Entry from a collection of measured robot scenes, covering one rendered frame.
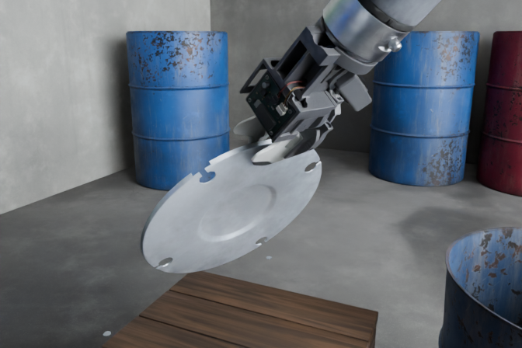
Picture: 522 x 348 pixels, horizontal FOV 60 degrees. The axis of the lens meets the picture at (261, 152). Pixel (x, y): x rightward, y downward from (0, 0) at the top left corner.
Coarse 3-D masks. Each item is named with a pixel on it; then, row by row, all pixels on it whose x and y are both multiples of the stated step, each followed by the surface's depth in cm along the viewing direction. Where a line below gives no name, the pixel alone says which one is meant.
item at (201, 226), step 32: (224, 160) 55; (288, 160) 62; (192, 192) 57; (224, 192) 60; (256, 192) 66; (288, 192) 69; (160, 224) 58; (192, 224) 62; (224, 224) 68; (256, 224) 72; (160, 256) 64; (192, 256) 69; (224, 256) 75
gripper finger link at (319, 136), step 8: (328, 120) 51; (312, 128) 51; (320, 128) 51; (328, 128) 50; (304, 136) 52; (312, 136) 51; (320, 136) 51; (304, 144) 52; (312, 144) 51; (288, 152) 54; (296, 152) 54; (304, 152) 54
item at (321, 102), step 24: (312, 48) 41; (336, 48) 41; (288, 72) 46; (312, 72) 45; (336, 72) 46; (360, 72) 43; (264, 96) 47; (288, 96) 44; (312, 96) 46; (336, 96) 49; (264, 120) 47; (288, 120) 45; (312, 120) 49
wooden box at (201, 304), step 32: (192, 288) 92; (224, 288) 92; (256, 288) 92; (160, 320) 81; (192, 320) 81; (224, 320) 81; (256, 320) 81; (288, 320) 81; (320, 320) 81; (352, 320) 81
